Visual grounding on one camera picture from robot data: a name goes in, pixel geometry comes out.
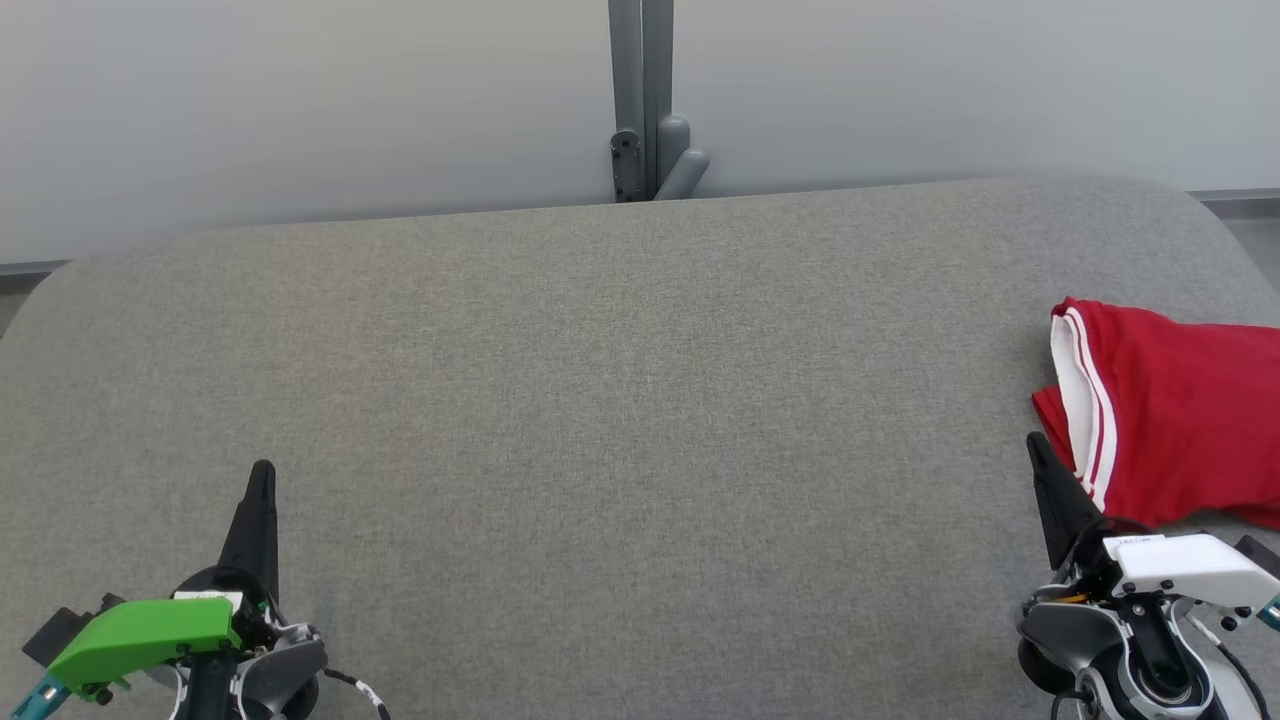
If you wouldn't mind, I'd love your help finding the thin black banded cable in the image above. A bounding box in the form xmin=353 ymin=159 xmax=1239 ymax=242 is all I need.
xmin=320 ymin=667 xmax=393 ymax=720

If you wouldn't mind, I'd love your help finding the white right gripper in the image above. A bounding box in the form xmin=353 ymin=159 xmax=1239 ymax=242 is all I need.
xmin=1025 ymin=431 xmax=1280 ymax=611

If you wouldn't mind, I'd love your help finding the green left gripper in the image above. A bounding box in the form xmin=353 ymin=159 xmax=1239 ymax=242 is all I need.
xmin=46 ymin=459 xmax=281 ymax=695

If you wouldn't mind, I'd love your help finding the red and white jersey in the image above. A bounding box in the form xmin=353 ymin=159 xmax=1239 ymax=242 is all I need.
xmin=1032 ymin=296 xmax=1280 ymax=531

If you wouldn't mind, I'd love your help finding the grey metal post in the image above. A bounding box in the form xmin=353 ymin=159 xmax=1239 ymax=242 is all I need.
xmin=608 ymin=0 xmax=711 ymax=204

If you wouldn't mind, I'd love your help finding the black left cable teal plug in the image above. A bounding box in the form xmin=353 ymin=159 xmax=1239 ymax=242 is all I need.
xmin=8 ymin=672 xmax=73 ymax=720

